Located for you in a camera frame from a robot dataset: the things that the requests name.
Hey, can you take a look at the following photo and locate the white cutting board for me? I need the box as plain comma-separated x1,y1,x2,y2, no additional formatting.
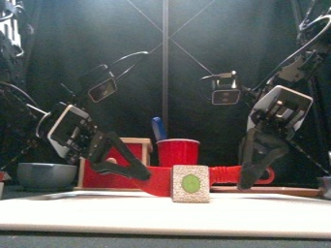
0,189,331,240

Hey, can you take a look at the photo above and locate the thin diagonal brace cable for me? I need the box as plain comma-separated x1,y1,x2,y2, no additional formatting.
0,0,216,171
125,0,331,177

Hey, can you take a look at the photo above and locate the toy sushi roll green centre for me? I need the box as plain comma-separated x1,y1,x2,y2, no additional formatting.
169,164,212,204

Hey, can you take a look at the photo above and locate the red toy knife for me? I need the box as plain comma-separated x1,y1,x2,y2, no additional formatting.
131,165,276,198

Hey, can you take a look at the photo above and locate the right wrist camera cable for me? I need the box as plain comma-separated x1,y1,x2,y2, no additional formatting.
197,73,226,102

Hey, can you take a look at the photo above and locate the blue toy utensil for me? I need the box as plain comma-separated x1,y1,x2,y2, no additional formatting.
149,116,168,141

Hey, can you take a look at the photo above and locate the tan wooden block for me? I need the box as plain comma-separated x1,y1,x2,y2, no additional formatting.
73,136,153,192

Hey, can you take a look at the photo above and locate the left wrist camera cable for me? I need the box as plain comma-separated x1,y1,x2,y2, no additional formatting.
108,50,149,82

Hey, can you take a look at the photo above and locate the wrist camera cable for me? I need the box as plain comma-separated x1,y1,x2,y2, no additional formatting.
108,50,149,82
197,73,226,102

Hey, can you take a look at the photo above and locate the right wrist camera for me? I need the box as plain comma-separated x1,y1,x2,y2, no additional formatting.
209,70,243,107

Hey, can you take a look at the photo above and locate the pink-brown plastic tray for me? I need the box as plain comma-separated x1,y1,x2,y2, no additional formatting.
208,184,322,199

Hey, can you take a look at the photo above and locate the vertical metal frame pole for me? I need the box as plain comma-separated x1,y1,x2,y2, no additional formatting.
160,0,169,130

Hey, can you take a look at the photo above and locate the grey-blue toy pot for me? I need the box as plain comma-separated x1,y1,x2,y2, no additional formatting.
16,162,79,192

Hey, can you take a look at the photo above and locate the red plastic cup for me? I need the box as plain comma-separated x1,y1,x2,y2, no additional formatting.
155,138,201,169

